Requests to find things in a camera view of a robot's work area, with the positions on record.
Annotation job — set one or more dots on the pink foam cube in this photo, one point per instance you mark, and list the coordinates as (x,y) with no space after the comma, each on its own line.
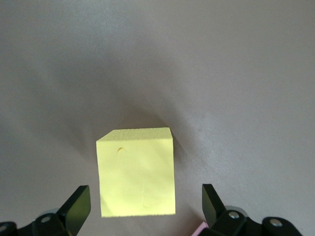
(200,229)

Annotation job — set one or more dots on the yellow foam cube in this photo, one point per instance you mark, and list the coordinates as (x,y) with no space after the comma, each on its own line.
(135,172)

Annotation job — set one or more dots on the large table mat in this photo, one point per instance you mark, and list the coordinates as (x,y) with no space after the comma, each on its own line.
(157,61)

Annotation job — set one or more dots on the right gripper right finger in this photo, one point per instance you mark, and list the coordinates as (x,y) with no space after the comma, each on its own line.
(212,211)

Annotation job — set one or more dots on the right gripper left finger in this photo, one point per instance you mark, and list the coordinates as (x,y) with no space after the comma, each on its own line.
(73,211)

